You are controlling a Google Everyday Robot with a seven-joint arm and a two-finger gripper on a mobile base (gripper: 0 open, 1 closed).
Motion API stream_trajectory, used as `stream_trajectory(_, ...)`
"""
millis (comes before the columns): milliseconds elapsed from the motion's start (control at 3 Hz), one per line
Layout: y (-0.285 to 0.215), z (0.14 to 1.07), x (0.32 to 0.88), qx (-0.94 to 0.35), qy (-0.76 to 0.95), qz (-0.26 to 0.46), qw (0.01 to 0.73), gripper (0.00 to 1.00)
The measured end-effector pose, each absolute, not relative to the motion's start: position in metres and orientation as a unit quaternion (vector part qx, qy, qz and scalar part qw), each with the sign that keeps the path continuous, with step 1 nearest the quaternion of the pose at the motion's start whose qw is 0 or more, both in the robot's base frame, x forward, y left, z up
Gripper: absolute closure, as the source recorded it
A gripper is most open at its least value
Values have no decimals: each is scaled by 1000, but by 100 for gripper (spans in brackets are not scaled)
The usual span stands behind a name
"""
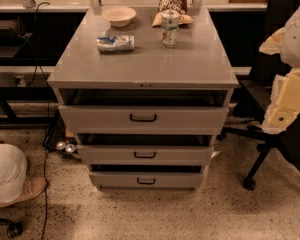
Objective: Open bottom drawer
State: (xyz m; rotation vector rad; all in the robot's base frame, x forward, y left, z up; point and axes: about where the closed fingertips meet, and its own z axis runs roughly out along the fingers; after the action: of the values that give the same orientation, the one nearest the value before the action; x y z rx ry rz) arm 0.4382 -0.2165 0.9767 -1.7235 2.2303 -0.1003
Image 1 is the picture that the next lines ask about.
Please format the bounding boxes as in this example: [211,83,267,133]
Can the grey bottom drawer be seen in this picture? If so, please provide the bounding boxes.
[89,172,203,189]

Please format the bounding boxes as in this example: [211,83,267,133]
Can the grey drawer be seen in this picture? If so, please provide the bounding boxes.
[78,145,213,166]
[59,105,228,135]
[89,172,203,189]

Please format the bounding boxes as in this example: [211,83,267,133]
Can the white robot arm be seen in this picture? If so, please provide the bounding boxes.
[259,6,300,134]

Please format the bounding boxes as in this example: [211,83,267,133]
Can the grey drawer cabinet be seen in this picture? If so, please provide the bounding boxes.
[48,7,238,190]

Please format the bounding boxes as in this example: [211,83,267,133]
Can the grey top drawer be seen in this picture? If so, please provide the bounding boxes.
[59,105,228,135]

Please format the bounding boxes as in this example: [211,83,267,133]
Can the grey middle drawer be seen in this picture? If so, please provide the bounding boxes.
[78,145,213,166]

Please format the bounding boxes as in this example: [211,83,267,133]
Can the silver can on floor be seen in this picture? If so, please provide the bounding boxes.
[55,141,66,151]
[65,144,76,153]

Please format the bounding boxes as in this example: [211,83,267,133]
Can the clear plastic water bottle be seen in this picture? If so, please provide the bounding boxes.
[161,9,180,47]

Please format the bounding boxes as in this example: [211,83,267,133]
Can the white paper bowl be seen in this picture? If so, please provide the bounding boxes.
[102,6,136,27]

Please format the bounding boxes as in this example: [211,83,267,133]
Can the black office chair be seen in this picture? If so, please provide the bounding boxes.
[222,0,300,191]

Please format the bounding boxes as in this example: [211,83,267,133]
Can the brown chip bag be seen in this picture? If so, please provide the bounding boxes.
[152,0,194,27]

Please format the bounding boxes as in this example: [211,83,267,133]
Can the tan sneaker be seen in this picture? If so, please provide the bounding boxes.
[0,177,47,208]

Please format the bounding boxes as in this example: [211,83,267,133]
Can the long grey workbench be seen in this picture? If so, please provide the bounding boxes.
[0,0,266,89]

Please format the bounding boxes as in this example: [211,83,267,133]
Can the person leg beige trousers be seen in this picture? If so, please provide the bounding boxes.
[0,144,29,208]

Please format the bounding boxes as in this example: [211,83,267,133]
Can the black chair caster base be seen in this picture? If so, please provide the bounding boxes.
[0,218,23,239]

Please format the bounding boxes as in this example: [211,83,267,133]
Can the black power cable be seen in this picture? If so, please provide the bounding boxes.
[17,1,52,240]

